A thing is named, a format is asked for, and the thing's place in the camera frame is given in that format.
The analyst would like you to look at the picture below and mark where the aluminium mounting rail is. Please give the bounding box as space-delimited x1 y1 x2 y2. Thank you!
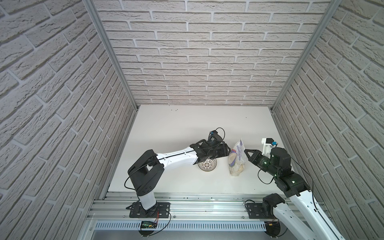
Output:
86 192 267 221

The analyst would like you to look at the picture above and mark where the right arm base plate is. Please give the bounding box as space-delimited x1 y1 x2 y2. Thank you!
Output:
245 203 275 219

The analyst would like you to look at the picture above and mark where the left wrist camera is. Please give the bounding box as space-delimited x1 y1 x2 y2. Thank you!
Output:
208 130 220 141

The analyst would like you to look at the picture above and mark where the clear oats bag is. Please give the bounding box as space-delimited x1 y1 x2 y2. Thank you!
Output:
228 139 247 177

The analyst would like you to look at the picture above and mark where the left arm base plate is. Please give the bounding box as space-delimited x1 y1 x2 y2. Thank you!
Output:
126 201 171 219

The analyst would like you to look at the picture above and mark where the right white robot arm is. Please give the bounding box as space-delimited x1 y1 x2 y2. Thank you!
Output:
245 147 344 240

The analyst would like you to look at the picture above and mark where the left aluminium corner post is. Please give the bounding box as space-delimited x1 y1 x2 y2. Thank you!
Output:
83 0 138 112

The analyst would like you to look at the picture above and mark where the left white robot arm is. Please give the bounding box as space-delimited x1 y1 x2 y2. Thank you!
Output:
127 136 231 211

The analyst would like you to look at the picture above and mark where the green circuit board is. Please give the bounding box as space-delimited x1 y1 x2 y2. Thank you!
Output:
140 221 158 230

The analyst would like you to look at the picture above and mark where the right aluminium corner post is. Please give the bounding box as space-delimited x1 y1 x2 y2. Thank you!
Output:
271 0 342 115

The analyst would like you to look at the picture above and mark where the white slotted cable duct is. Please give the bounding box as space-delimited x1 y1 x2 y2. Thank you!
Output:
94 221 266 232

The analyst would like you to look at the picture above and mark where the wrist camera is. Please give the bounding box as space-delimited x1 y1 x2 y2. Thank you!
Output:
208 130 220 141
262 138 277 156

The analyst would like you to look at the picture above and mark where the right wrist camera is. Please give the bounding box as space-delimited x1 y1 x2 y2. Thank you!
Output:
262 138 277 156

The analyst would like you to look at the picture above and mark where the patterned ceramic breakfast bowl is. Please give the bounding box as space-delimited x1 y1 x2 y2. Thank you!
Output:
198 159 217 172

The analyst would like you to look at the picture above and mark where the aluminium corner post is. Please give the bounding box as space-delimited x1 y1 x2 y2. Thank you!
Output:
271 0 342 115
83 0 138 112

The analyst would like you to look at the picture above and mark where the black round connector box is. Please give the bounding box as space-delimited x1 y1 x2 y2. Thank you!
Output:
265 221 281 238

